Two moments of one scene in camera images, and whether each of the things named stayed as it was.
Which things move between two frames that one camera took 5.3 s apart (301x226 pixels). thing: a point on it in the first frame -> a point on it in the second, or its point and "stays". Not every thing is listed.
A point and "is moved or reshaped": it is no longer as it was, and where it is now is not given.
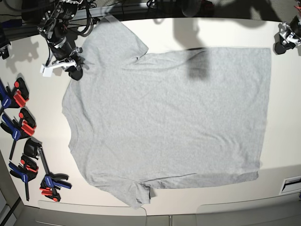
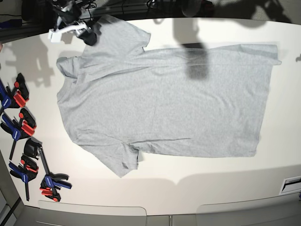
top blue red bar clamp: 16,99 stays
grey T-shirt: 139,122 is moved or reshaped
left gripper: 62,51 -> 70,13
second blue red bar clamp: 19,129 stays
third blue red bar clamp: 27,169 stays
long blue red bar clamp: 51,182 stays
